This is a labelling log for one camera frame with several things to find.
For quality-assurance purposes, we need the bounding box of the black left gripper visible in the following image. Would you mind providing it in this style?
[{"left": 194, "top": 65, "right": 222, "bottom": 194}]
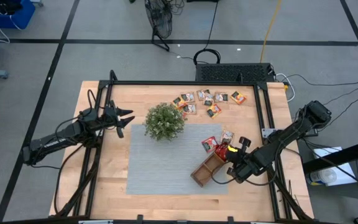
[{"left": 105, "top": 100, "right": 135, "bottom": 139}]

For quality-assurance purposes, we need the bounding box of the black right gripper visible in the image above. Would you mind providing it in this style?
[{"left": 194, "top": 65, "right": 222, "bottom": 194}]
[{"left": 225, "top": 136, "right": 262, "bottom": 185}]

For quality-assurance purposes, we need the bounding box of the wooden compartment box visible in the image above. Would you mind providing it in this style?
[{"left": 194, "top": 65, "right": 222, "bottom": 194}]
[{"left": 190, "top": 151, "right": 229, "bottom": 188}]

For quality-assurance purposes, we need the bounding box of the orange black tea packet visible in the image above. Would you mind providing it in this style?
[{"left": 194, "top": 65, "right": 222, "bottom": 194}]
[
  {"left": 206, "top": 103, "right": 223, "bottom": 120},
  {"left": 230, "top": 90, "right": 248, "bottom": 106},
  {"left": 172, "top": 96, "right": 186, "bottom": 110}
]

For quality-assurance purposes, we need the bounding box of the green artificial plant black pot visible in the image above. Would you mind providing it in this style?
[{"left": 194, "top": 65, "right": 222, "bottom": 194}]
[{"left": 143, "top": 102, "right": 186, "bottom": 142}]

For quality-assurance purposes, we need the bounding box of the grey woven placemat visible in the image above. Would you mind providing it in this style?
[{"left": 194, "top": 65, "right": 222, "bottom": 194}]
[{"left": 126, "top": 123, "right": 229, "bottom": 196}]

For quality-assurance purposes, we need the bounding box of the black perforated computer tower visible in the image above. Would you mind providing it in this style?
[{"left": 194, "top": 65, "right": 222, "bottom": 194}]
[{"left": 195, "top": 62, "right": 276, "bottom": 83}]

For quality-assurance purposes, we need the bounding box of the white cylindrical canister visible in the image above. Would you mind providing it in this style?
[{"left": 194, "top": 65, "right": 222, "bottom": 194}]
[{"left": 305, "top": 167, "right": 338, "bottom": 187}]

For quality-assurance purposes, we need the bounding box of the black floor fan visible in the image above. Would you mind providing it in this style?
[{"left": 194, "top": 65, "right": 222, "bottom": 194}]
[{"left": 144, "top": 0, "right": 174, "bottom": 52}]

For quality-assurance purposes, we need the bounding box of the black side stand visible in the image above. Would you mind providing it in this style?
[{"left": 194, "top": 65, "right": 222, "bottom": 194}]
[{"left": 301, "top": 72, "right": 358, "bottom": 224}]

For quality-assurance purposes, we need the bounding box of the white paper sheet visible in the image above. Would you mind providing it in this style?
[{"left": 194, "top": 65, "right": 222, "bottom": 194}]
[{"left": 312, "top": 146, "right": 357, "bottom": 187}]

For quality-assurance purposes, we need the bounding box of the blue plastic bin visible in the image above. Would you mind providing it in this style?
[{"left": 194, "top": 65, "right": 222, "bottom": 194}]
[{"left": 0, "top": 0, "right": 37, "bottom": 29}]

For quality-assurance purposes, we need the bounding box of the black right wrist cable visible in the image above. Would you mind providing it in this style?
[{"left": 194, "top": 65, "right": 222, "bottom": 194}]
[{"left": 210, "top": 172, "right": 239, "bottom": 187}]

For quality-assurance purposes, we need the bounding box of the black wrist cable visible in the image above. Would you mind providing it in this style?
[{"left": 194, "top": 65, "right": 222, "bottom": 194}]
[
  {"left": 86, "top": 89, "right": 107, "bottom": 121},
  {"left": 210, "top": 172, "right": 239, "bottom": 187}
]

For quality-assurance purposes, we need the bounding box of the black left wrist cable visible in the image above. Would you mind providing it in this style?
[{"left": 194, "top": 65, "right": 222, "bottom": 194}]
[{"left": 86, "top": 89, "right": 107, "bottom": 121}]

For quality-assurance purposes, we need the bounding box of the silver metal bracket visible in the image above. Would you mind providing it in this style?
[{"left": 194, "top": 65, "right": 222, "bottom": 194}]
[{"left": 261, "top": 128, "right": 278, "bottom": 139}]

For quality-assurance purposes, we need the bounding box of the black aluminium table frame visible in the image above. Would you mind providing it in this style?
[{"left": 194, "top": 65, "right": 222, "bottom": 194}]
[{"left": 54, "top": 70, "right": 315, "bottom": 224}]

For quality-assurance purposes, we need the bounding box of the white cable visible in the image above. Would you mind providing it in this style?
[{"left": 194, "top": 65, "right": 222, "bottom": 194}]
[{"left": 275, "top": 73, "right": 296, "bottom": 103}]

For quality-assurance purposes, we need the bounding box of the coiled black cable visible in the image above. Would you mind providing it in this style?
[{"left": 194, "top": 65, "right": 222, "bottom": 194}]
[{"left": 193, "top": 49, "right": 222, "bottom": 66}]

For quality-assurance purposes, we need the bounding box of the black floor cable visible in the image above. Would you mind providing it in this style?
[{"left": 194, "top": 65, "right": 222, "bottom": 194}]
[{"left": 283, "top": 73, "right": 358, "bottom": 88}]

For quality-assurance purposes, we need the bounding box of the yellow hanging cable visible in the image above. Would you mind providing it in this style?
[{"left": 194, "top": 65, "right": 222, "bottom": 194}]
[{"left": 259, "top": 0, "right": 282, "bottom": 63}]

